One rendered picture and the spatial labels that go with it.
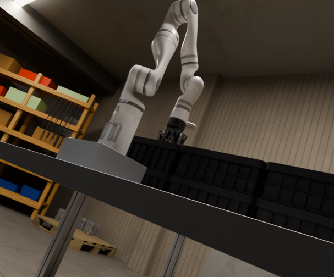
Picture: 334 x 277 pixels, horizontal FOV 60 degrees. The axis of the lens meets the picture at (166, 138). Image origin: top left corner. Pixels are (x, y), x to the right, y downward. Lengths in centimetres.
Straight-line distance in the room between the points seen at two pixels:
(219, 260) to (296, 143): 153
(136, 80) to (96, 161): 34
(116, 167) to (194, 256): 289
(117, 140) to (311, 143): 284
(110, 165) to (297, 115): 311
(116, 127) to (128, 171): 15
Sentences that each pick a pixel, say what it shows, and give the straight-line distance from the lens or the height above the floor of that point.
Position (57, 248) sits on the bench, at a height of 39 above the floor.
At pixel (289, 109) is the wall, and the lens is 381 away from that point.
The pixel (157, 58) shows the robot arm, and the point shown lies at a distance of 108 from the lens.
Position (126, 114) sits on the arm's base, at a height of 93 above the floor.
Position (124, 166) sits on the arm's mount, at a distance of 85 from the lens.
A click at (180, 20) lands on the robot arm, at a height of 144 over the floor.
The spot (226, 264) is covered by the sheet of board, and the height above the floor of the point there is 52.
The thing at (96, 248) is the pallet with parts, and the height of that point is 7.
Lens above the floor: 67
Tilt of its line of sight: 15 degrees up
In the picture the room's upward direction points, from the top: 22 degrees clockwise
